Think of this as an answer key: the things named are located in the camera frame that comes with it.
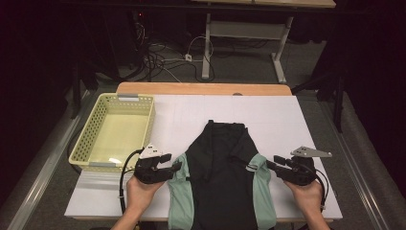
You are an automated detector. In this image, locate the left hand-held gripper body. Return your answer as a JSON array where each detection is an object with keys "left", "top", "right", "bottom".
[{"left": 133, "top": 143, "right": 170, "bottom": 185}]

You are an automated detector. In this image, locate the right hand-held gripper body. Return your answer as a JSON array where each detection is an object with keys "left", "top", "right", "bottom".
[{"left": 282, "top": 146, "right": 333, "bottom": 187}]

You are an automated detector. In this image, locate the black and green shirt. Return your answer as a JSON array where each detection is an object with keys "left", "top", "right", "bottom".
[{"left": 167, "top": 119, "right": 278, "bottom": 230}]

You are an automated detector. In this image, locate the yellow perforated plastic basket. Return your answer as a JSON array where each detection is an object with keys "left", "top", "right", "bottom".
[{"left": 68, "top": 92, "right": 156, "bottom": 174}]

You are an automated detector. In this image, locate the person's left hand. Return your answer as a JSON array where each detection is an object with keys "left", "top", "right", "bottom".
[{"left": 126, "top": 176, "right": 166, "bottom": 217}]

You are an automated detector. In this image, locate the person's right hand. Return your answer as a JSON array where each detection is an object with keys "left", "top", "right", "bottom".
[{"left": 283, "top": 181, "right": 324, "bottom": 219}]

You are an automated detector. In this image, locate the white table sheet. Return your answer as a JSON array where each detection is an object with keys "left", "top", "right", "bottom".
[{"left": 64, "top": 94, "right": 343, "bottom": 221}]

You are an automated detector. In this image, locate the black stand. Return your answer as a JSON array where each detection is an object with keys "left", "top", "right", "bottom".
[
  {"left": 291, "top": 71, "right": 347, "bottom": 134},
  {"left": 70, "top": 60, "right": 83, "bottom": 120}
]

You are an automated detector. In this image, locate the wooden table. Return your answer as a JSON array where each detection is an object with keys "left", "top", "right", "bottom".
[{"left": 73, "top": 81, "right": 334, "bottom": 223}]

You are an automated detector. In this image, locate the white-framed desk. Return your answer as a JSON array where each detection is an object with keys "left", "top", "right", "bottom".
[{"left": 191, "top": 0, "right": 337, "bottom": 84}]

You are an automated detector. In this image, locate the right hand-held gripper black cable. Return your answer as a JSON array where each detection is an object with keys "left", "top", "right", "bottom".
[{"left": 314, "top": 168, "right": 330, "bottom": 211}]

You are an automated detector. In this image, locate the hand-held gripper black cable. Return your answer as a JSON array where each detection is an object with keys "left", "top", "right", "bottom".
[
  {"left": 314, "top": 168, "right": 330, "bottom": 211},
  {"left": 119, "top": 149, "right": 145, "bottom": 215}
]

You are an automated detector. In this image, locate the left hand-held gripper black cable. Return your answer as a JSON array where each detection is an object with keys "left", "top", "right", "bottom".
[{"left": 119, "top": 149, "right": 145, "bottom": 215}]

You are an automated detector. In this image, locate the metal floor rail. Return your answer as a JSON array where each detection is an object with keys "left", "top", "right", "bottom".
[
  {"left": 6, "top": 90, "right": 92, "bottom": 230},
  {"left": 319, "top": 100, "right": 392, "bottom": 230}
]

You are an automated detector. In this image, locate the tangle of black cables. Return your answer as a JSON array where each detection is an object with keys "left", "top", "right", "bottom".
[{"left": 133, "top": 22, "right": 218, "bottom": 83}]

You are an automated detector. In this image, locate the white cable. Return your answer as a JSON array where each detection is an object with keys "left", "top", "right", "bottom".
[{"left": 159, "top": 35, "right": 214, "bottom": 83}]

